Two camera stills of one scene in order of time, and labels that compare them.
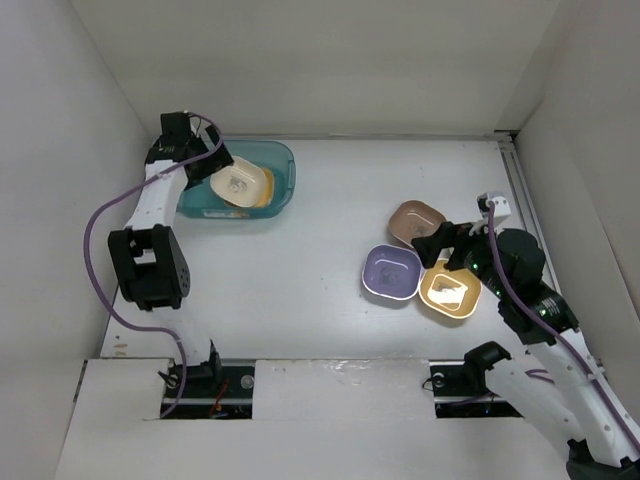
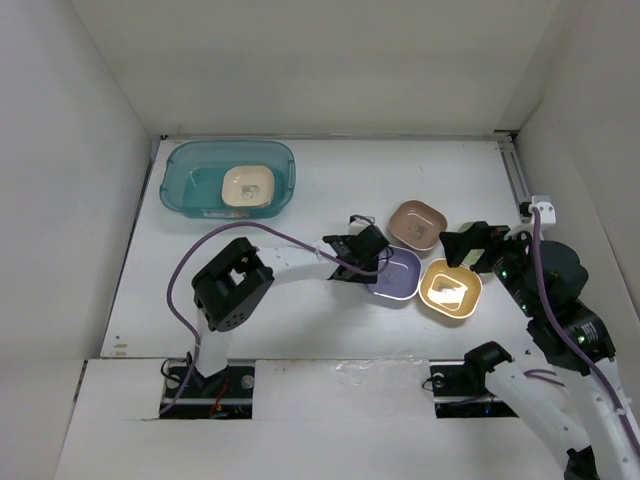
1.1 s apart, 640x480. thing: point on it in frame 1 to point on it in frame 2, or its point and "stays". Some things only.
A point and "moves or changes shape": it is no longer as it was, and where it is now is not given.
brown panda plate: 414,219 stays
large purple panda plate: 391,271 stays
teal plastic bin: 202,201 stays
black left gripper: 219,160 to 367,278
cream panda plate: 243,183 moves or changes shape
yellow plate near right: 453,293 stays
